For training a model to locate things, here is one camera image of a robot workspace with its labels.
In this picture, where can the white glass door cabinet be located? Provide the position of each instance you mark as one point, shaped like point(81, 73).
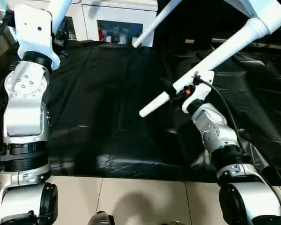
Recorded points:
point(112, 14)

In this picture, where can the dark rounded floor object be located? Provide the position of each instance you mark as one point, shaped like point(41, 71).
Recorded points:
point(100, 218)

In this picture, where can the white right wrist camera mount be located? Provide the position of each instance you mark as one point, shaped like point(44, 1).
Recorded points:
point(201, 89)

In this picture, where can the small yellow label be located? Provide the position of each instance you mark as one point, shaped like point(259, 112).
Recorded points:
point(189, 41)

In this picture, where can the black mat cloth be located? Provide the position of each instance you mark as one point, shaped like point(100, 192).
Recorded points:
point(119, 105)

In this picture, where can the black fabric backdrop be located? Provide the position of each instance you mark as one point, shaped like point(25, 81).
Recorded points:
point(196, 21)

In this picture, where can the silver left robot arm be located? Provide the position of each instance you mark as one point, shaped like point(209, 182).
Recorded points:
point(25, 112)

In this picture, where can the grey metal rail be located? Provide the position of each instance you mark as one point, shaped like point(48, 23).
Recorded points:
point(260, 44)

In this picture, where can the blue white patterned strip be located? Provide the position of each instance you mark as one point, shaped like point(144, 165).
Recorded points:
point(3, 4)

